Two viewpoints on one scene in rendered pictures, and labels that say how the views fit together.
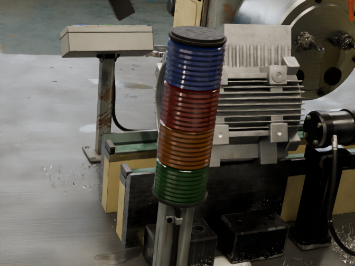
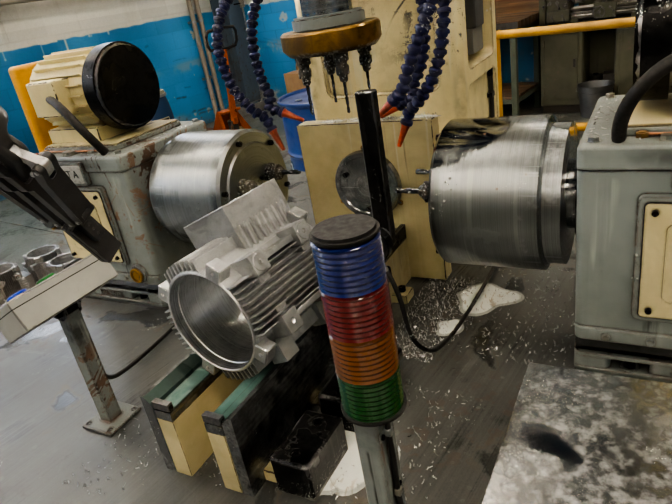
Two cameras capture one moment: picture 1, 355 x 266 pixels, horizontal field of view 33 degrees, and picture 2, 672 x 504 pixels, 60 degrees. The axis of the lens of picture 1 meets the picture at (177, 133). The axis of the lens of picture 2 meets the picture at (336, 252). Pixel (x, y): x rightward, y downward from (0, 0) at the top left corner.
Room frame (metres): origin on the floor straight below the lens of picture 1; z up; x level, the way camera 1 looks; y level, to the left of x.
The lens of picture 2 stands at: (0.24, 0.24, 1.40)
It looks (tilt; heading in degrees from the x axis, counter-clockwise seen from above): 25 degrees down; 326
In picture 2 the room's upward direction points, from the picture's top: 10 degrees counter-clockwise
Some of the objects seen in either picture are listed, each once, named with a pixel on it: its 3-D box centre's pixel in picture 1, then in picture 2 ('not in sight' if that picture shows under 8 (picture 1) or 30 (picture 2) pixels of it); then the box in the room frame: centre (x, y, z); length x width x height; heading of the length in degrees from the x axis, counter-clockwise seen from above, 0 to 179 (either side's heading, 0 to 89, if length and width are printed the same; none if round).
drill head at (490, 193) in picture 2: not in sight; (522, 192); (0.80, -0.51, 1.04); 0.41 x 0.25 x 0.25; 25
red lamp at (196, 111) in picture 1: (189, 101); (356, 304); (0.60, -0.01, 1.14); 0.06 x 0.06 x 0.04
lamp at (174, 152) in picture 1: (185, 139); (363, 346); (0.60, -0.01, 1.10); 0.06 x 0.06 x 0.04
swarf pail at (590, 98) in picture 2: not in sight; (595, 99); (2.99, -4.52, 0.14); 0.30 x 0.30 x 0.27
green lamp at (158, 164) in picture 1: (181, 176); (370, 385); (0.60, -0.01, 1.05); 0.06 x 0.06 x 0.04
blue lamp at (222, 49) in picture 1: (194, 61); (348, 259); (0.60, -0.01, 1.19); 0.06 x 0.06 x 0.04
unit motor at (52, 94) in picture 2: not in sight; (91, 145); (1.66, -0.08, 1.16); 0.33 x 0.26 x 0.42; 25
